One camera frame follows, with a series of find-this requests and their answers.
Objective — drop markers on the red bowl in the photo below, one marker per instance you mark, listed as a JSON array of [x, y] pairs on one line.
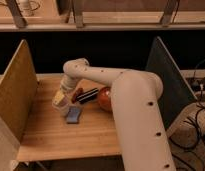
[[104, 100]]

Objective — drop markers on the left wooden side panel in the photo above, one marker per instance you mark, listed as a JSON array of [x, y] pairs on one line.
[[18, 87]]

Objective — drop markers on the blue sponge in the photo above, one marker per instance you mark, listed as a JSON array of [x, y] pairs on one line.
[[73, 115]]

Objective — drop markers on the black cylinder with stripe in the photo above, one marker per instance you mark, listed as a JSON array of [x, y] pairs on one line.
[[87, 96]]

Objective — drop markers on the metal shelf rack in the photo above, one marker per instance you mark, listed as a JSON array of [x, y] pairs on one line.
[[101, 15]]

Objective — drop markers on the right dark side panel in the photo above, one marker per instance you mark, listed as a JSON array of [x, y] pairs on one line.
[[178, 99]]

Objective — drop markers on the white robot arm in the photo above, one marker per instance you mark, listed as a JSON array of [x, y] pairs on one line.
[[134, 100]]

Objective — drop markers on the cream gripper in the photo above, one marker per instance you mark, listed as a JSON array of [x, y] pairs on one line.
[[59, 99]]

